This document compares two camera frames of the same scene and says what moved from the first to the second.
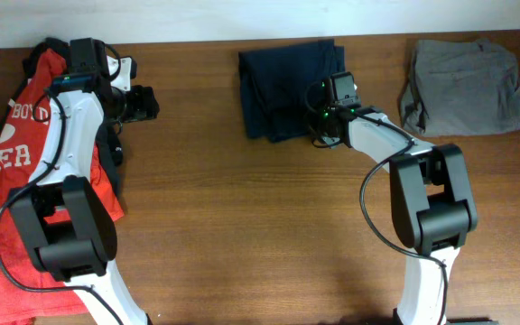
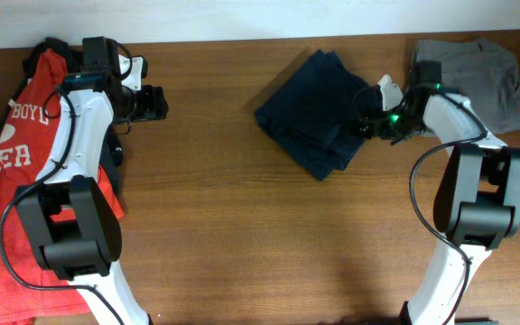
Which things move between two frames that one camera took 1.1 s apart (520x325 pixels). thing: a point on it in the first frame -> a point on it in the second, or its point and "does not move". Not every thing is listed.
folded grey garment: x=461 y=87 does not move
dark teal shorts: x=273 y=83 -> x=313 y=119
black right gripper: x=329 y=140 -> x=373 y=123
